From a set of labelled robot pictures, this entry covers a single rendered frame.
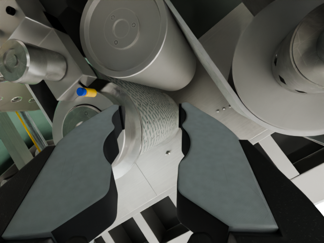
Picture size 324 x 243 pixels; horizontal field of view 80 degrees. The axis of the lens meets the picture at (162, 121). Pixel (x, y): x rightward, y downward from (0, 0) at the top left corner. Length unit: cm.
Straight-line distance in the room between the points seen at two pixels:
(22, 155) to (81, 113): 97
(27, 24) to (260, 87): 25
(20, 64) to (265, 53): 24
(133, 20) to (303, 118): 22
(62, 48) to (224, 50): 41
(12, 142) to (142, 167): 80
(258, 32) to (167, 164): 45
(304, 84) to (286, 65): 2
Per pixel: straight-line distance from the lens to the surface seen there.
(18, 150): 124
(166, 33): 24
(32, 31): 28
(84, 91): 21
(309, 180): 62
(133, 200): 68
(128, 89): 31
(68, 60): 26
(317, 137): 35
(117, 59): 27
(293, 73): 19
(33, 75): 23
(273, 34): 25
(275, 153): 59
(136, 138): 26
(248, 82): 23
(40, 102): 36
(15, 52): 24
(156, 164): 61
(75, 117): 28
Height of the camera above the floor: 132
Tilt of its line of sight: 6 degrees down
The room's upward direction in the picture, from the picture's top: 145 degrees clockwise
